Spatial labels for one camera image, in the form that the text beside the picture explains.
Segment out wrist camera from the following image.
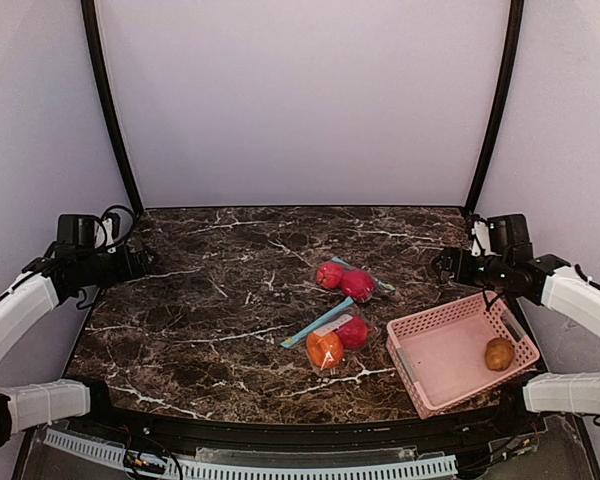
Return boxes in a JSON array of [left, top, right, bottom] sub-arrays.
[[468, 215, 495, 257], [94, 204, 136, 253]]

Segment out red strawberry fruit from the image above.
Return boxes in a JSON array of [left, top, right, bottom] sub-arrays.
[[335, 316, 369, 350]]

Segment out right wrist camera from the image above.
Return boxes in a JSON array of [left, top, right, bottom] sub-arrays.
[[468, 215, 495, 257]]

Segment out left black frame post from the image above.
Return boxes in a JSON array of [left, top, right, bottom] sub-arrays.
[[80, 0, 144, 218]]

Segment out right black frame post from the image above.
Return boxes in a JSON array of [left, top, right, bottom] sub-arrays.
[[463, 0, 525, 215]]

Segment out pink plastic basket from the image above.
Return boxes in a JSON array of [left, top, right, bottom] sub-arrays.
[[386, 292, 540, 420]]

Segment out black front table rail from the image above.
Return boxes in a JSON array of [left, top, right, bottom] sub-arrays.
[[104, 407, 546, 454]]

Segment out brown kiwi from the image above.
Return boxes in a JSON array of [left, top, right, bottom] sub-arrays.
[[484, 337, 515, 371]]

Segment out black frame post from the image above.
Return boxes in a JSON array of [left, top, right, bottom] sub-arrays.
[[80, 0, 144, 218], [463, 0, 525, 215]]

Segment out orange tangerine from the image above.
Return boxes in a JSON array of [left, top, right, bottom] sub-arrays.
[[306, 332, 344, 370]]

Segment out clear zip bag blue zipper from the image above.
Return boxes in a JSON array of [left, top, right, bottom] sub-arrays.
[[315, 257, 397, 303]]

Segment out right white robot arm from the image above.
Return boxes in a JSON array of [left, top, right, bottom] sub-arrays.
[[431, 214, 600, 426]]

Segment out white slotted cable duct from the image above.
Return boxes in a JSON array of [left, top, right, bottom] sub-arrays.
[[44, 429, 458, 480]]

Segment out red tomato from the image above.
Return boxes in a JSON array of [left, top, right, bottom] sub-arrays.
[[340, 270, 376, 303]]

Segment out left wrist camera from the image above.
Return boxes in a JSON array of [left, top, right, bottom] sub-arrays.
[[94, 204, 136, 253]]

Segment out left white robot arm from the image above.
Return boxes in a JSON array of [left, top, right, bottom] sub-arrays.
[[0, 205, 157, 448]]

